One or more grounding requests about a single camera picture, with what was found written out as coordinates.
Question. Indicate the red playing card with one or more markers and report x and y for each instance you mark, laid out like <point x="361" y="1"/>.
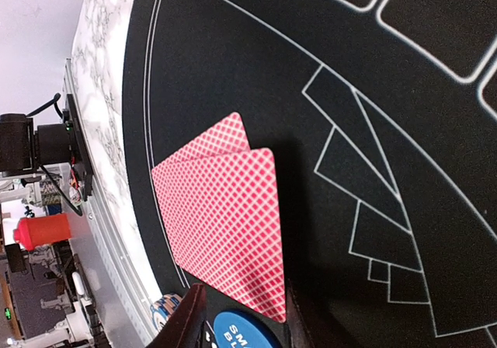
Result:
<point x="225" y="137"/>
<point x="222" y="216"/>

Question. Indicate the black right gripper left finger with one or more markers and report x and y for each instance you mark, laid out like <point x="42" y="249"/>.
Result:
<point x="186" y="325"/>

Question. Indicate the blue small blind button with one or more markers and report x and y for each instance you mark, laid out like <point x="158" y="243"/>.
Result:
<point x="237" y="329"/>

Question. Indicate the white red poker chip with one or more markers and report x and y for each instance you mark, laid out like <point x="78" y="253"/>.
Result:
<point x="162" y="309"/>

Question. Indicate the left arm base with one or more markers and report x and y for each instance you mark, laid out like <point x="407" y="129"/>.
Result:
<point x="26" y="149"/>

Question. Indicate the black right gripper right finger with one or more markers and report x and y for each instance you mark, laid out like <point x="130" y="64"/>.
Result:
<point x="309" y="327"/>

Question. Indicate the round black poker mat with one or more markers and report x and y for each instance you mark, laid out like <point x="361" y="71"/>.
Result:
<point x="381" y="115"/>

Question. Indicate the red emergency stop button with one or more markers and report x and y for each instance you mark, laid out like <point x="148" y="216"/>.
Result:
<point x="33" y="232"/>

